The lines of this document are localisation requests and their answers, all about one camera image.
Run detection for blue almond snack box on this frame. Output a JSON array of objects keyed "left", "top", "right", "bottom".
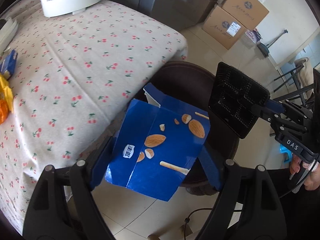
[{"left": 105, "top": 83, "right": 210, "bottom": 201}]

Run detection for yellow snack wrapper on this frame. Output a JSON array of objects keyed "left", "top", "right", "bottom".
[{"left": 0, "top": 75, "right": 14, "bottom": 112}]

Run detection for orange peel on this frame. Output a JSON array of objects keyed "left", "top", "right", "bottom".
[{"left": 0, "top": 99, "right": 10, "bottom": 124}]

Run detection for dark brown trash bin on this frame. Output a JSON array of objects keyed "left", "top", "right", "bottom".
[{"left": 142, "top": 60, "right": 241, "bottom": 197}]

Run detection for person's right hand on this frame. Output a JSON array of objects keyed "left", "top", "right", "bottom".
[{"left": 289, "top": 155, "right": 320, "bottom": 191}]

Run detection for phone on right gripper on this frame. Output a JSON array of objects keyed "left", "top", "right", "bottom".
[{"left": 208, "top": 62, "right": 270, "bottom": 139}]

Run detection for lower cardboard box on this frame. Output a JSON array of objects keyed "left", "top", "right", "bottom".
[{"left": 202, "top": 6, "right": 247, "bottom": 49}]

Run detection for cardboard box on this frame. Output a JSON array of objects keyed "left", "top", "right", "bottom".
[
  {"left": 221, "top": 0, "right": 269, "bottom": 30},
  {"left": 202, "top": 6, "right": 247, "bottom": 49}
]

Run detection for cherry print tablecloth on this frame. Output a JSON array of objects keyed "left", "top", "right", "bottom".
[{"left": 1, "top": 0, "right": 187, "bottom": 232}]

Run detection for upper cardboard box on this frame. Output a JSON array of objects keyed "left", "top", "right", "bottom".
[{"left": 221, "top": 0, "right": 269, "bottom": 30}]

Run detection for small blue milk carton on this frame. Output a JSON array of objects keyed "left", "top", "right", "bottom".
[{"left": 1, "top": 50, "right": 18, "bottom": 80}]

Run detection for grey refrigerator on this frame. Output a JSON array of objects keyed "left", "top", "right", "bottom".
[{"left": 109, "top": 0, "right": 218, "bottom": 31}]

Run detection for stacked white plates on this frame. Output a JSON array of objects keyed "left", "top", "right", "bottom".
[{"left": 0, "top": 17, "right": 18, "bottom": 54}]

